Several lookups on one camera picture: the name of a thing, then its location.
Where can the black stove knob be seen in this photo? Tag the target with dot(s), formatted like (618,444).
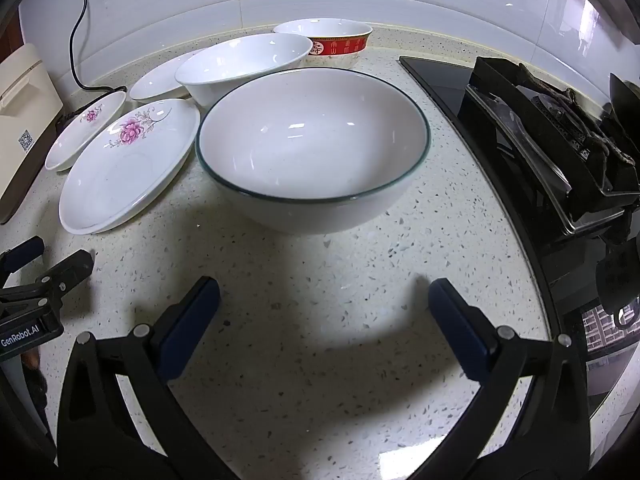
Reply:
(617,280)

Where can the black glass gas stove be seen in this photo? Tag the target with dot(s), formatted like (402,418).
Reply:
(440,85)

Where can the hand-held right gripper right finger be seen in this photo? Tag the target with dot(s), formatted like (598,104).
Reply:
(460,330)

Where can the red patterned white bowl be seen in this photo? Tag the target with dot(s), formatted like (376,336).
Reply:
(335,50)

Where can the cream rice cooker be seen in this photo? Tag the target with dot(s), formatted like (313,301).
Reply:
(25,110)

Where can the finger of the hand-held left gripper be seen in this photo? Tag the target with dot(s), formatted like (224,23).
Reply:
(70,267)
(25,252)

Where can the person's left hand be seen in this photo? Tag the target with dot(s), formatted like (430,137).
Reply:
(32,359)

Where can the plain white plate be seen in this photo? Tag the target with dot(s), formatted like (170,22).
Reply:
(160,80)

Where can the plain white bowl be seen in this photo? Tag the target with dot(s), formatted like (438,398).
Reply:
(240,65)

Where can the large green-rimmed white bowl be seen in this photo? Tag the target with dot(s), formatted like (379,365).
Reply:
(310,140)

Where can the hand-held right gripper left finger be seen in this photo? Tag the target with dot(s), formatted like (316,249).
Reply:
(195,320)

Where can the large floral white plate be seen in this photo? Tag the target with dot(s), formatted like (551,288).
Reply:
(125,175)

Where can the small floral white plate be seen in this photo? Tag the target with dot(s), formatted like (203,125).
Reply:
(80,135)

